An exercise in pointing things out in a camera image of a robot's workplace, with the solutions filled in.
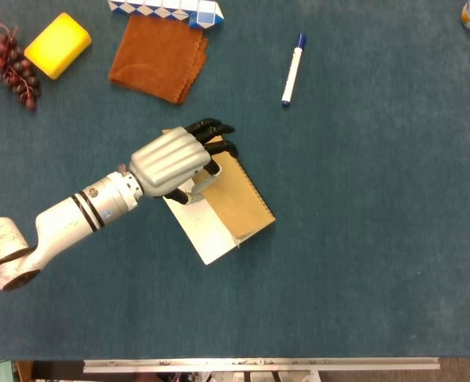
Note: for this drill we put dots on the blue white marker pen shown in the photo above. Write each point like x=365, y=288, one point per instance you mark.
x=292, y=73

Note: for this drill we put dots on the dark red grape bunch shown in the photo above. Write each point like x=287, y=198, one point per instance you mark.
x=14, y=69

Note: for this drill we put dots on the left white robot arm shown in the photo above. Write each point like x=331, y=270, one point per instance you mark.
x=67, y=223

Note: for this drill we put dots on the teal felt table cover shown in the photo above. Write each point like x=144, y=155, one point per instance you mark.
x=358, y=219

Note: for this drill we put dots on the aluminium table edge rail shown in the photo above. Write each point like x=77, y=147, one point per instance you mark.
x=259, y=364

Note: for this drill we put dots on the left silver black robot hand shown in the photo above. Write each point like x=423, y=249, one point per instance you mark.
x=167, y=161

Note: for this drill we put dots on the yellow sponge block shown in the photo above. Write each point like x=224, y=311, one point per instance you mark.
x=57, y=45

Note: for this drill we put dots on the kraft cover spiral notebook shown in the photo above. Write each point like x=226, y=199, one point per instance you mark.
x=245, y=209

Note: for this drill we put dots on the blue white snake puzzle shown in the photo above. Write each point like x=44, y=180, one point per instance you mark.
x=167, y=10

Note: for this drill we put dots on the brown folded cloth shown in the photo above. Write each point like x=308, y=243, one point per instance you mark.
x=157, y=59

